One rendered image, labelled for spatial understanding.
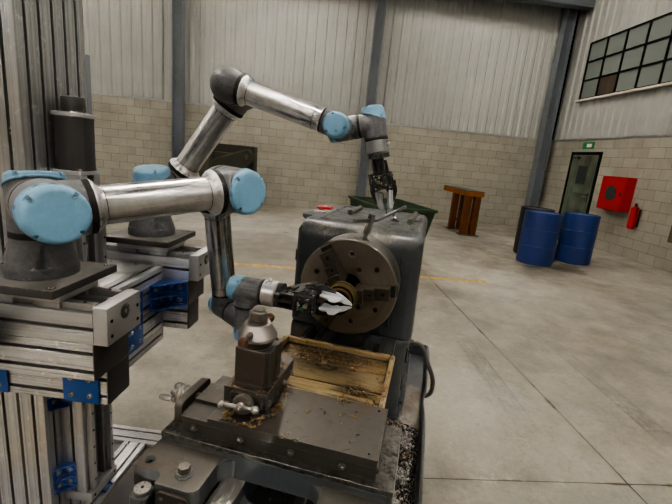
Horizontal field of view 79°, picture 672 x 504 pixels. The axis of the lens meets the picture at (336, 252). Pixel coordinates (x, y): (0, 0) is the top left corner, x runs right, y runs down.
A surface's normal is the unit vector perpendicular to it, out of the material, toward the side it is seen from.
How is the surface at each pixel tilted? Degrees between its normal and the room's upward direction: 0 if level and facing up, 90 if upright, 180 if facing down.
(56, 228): 91
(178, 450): 0
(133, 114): 90
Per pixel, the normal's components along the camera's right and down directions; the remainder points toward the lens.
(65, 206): 0.58, 0.25
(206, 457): 0.09, -0.97
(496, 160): 0.07, 0.24
